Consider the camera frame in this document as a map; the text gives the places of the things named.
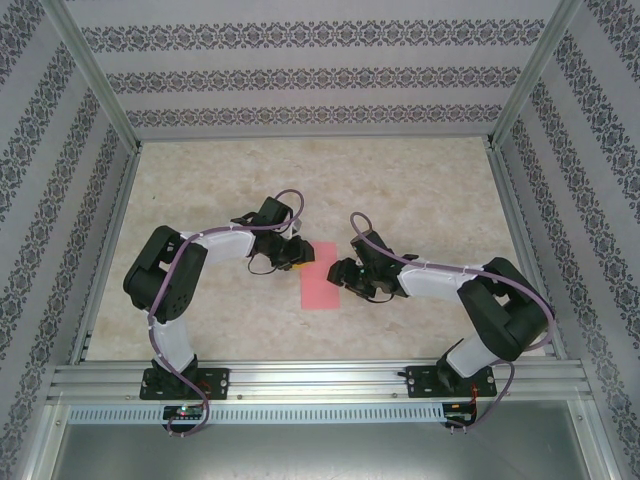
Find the thin black left gripper cable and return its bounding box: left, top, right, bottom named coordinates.
left=248, top=253, right=282, bottom=276

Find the aluminium frame strut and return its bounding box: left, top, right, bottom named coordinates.
left=20, top=403, right=69, bottom=480
left=569, top=399, right=620, bottom=480

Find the grey metal shelf sheet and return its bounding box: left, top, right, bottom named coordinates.
left=47, top=422, right=591, bottom=480

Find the left circuit board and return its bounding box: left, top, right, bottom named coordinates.
left=163, top=405, right=204, bottom=421

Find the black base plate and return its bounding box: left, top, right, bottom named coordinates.
left=139, top=367, right=231, bottom=401
left=405, top=364, right=499, bottom=400

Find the aluminium side rail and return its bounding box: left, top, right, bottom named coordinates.
left=485, top=142, right=570, bottom=361
left=69, top=142, right=145, bottom=366

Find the aluminium mounting rail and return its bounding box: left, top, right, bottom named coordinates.
left=47, top=360, right=589, bottom=402

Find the pink cloth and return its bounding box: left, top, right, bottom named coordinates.
left=301, top=241, right=341, bottom=312

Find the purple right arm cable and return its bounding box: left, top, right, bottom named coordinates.
left=348, top=211, right=556, bottom=435

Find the aluminium frame post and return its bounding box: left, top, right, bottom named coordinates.
left=43, top=0, right=142, bottom=151
left=485, top=0, right=586, bottom=151

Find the slotted grey cable duct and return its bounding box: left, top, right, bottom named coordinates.
left=67, top=403, right=446, bottom=424

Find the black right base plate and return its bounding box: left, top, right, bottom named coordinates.
left=405, top=364, right=499, bottom=400

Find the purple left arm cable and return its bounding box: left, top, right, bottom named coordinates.
left=147, top=187, right=307, bottom=437

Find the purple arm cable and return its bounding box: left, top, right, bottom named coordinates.
left=147, top=187, right=307, bottom=437
left=348, top=211, right=556, bottom=435

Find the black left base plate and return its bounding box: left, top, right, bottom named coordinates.
left=139, top=367, right=231, bottom=401

